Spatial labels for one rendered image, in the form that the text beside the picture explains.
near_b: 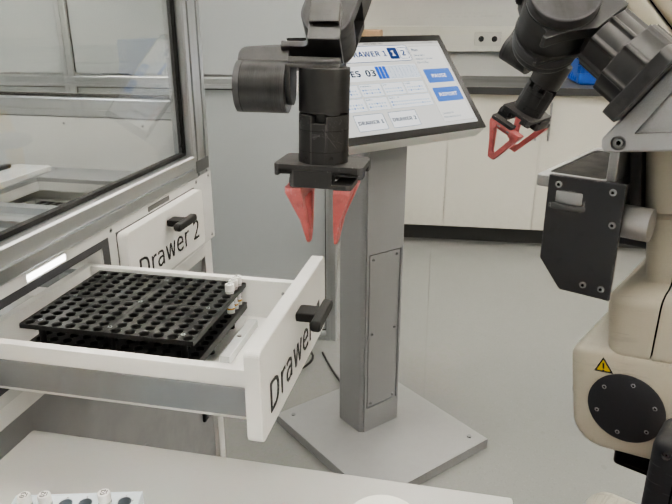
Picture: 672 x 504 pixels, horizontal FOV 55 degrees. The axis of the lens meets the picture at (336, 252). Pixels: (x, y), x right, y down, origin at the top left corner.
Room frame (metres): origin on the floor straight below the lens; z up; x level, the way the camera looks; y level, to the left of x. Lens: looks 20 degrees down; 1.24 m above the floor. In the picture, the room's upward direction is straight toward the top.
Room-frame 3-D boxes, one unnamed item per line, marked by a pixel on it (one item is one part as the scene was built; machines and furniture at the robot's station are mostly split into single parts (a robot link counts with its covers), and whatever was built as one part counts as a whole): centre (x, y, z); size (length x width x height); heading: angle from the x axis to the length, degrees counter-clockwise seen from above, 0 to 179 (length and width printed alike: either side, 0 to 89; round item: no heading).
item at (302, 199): (0.73, 0.02, 1.04); 0.07 x 0.07 x 0.09; 78
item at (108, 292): (0.75, 0.25, 0.87); 0.22 x 0.18 x 0.06; 78
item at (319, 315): (0.70, 0.03, 0.91); 0.07 x 0.04 x 0.01; 168
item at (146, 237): (1.08, 0.30, 0.87); 0.29 x 0.02 x 0.11; 168
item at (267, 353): (0.71, 0.05, 0.87); 0.29 x 0.02 x 0.11; 168
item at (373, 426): (1.72, -0.14, 0.51); 0.50 x 0.45 x 1.02; 37
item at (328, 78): (0.73, 0.02, 1.17); 0.07 x 0.06 x 0.07; 83
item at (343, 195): (0.73, 0.01, 1.04); 0.07 x 0.07 x 0.09; 78
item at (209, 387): (0.75, 0.26, 0.86); 0.40 x 0.26 x 0.06; 78
